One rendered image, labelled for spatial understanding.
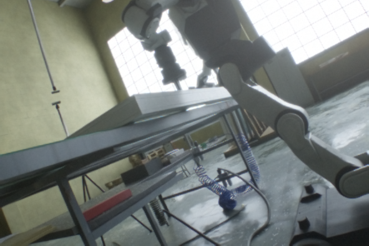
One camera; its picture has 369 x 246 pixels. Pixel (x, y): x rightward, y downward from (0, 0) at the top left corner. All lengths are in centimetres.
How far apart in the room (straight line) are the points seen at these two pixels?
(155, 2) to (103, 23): 1153
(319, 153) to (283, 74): 722
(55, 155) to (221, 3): 95
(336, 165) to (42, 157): 104
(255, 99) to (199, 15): 45
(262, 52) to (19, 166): 95
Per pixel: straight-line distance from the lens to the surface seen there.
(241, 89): 112
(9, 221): 713
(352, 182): 114
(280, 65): 832
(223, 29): 117
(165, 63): 114
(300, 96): 829
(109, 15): 1227
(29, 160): 59
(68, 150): 65
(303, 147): 110
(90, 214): 118
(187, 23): 118
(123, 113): 85
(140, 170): 213
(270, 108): 113
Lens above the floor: 74
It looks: 7 degrees up
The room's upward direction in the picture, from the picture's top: 25 degrees counter-clockwise
